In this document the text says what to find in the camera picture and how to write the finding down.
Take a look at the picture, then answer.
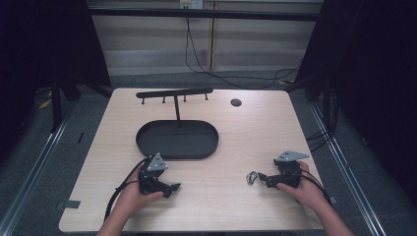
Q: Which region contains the white wall power outlet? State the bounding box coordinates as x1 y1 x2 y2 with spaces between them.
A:
179 0 205 10

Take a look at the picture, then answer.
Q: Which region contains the black horizontal frame bar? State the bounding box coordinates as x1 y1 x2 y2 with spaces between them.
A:
88 7 322 23

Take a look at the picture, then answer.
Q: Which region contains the black hook stand with tray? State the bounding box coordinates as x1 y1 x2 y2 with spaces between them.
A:
135 87 220 161

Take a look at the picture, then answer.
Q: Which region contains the black metal stand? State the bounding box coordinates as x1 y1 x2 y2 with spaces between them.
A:
48 77 83 134

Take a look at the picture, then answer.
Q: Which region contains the aluminium floor rail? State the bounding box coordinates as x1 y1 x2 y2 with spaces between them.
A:
0 106 78 236
309 103 388 236

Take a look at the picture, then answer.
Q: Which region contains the dark curtain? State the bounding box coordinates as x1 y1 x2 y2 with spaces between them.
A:
293 0 417 206
0 0 113 165

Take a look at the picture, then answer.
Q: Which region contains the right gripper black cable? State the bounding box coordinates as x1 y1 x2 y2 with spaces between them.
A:
301 173 332 206

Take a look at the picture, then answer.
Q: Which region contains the person's right hand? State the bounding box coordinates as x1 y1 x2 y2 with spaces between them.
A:
276 160 329 212

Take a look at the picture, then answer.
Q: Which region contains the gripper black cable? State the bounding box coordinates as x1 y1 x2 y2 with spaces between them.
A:
301 173 332 206
103 158 149 221

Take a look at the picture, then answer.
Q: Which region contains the yellow floor item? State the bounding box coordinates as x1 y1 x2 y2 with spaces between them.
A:
37 97 54 111

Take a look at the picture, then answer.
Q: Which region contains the black hanging wall cable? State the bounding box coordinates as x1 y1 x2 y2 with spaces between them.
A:
184 17 301 90

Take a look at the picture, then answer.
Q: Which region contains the small silver metal key ring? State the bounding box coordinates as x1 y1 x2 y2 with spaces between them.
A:
245 170 260 187

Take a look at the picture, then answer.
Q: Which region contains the person's left hand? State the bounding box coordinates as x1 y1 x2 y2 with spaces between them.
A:
118 164 165 216

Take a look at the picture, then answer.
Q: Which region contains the bundle of black floor cables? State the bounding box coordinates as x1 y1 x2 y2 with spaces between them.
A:
306 88 340 152

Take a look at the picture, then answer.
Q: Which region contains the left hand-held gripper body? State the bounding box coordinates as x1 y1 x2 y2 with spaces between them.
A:
138 152 169 195

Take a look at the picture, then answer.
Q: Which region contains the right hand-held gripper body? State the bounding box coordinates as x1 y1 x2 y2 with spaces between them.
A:
273 149 311 190

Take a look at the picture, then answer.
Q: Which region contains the grey floor tape piece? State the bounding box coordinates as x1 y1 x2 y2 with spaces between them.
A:
55 200 82 211

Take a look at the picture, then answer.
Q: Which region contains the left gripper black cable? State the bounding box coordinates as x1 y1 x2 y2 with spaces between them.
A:
103 158 149 221

